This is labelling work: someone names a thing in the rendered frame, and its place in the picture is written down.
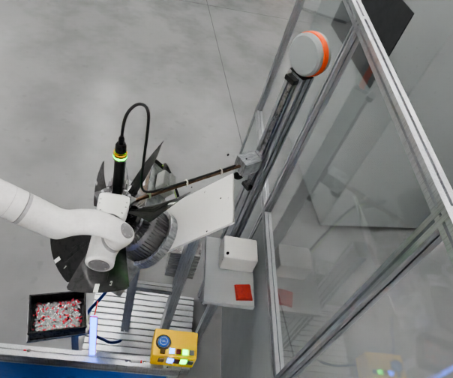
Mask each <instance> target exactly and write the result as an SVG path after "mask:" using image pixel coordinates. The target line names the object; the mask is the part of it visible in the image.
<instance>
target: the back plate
mask: <svg viewBox="0 0 453 378"><path fill-rule="evenodd" d="M167 211H168V212H169V213H170V214H171V215H173V216H174V217H175V219H176V220H177V224H178V230H177V234H176V237H175V241H174V242H173V244H172V247H171V248H170V249H169V251H168V252H170V251H173V250H175V249H177V248H180V247H182V246H184V245H187V244H189V243H191V242H194V241H196V240H197V239H201V238H202V237H204V236H207V235H209V234H211V233H214V232H216V231H218V230H221V229H223V228H225V227H228V226H230V225H232V224H234V223H235V211H234V175H233V174H230V175H228V176H226V177H224V178H222V179H220V180H218V181H216V182H214V183H212V184H210V185H208V186H206V187H204V188H202V189H200V190H198V191H196V192H194V193H192V194H190V195H188V196H186V197H184V198H183V199H181V200H179V201H178V202H177V203H176V204H175V205H173V206H172V207H170V208H169V209H167ZM168 252H167V253H168Z"/></svg>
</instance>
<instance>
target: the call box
mask: <svg viewBox="0 0 453 378"><path fill-rule="evenodd" d="M161 336H167V337H168V338H169V345H168V346H167V347H160V346H159V345H158V340H159V338H160V337H161ZM197 339H198V334H197V333H194V332H187V331H174V330H167V329H160V328H156V329H155V331H154V336H153V338H152V345H151V356H150V364H154V365H169V366H177V367H186V368H192V367H193V365H194V362H195V361H196V359H197ZM161 348H162V349H166V350H165V354H160V351H161ZM170 348H173V349H175V353H174V354H172V353H170ZM176 349H180V350H181V355H179V354H176ZM183 350H188V351H187V355H182V353H183ZM190 350H194V355H189V351H190ZM158 358H164V361H163V362H158ZM167 359H180V361H181V360H187V361H193V364H192V365H188V364H173V362H172V363H167Z"/></svg>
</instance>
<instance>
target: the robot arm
mask: <svg viewBox="0 0 453 378"><path fill-rule="evenodd" d="M126 183H127V180H124V185H123V189H122V195H119V194H114V193H110V192H111V191H112V188H113V178H111V181H109V183H108V186H106V188H104V189H103V190H101V191H97V192H94V197H95V199H96V200H97V208H96V209H89V208H82V209H73V210H67V209H63V208H59V207H58V206H56V205H53V204H52V203H50V202H47V201H46V200H44V199H41V198H40V197H38V196H35V195H34V194H32V193H29V192H28V191H26V190H23V189H22V188H20V187H17V186H16V185H14V184H11V183H9V182H7V181H5V180H3V179H1V178H0V218H3V219H5V220H6V221H10V222H11V223H14V224H16V225H19V226H21V227H24V228H26V229H28V230H31V231H33V232H36V233H38V234H41V235H42V236H46V237H48V238H51V239H63V238H67V237H70V236H79V235H90V236H91V240H90V243H89V246H88V251H87V254H86V258H85V264H86V265H87V266H88V267H89V268H90V269H92V270H95V271H98V272H106V271H109V270H111V269H112V268H113V267H114V264H115V261H116V255H117V253H118V252H119V251H120V250H121V249H122V248H125V247H126V246H128V245H129V244H130V243H131V242H132V241H133V240H134V230H133V228H132V227H131V226H130V225H129V224H128V223H126V222H125V221H126V218H127V216H128V210H129V207H131V206H132V205H133V204H134V203H135V202H136V198H134V197H133V196H131V195H130V194H129V192H128V184H126Z"/></svg>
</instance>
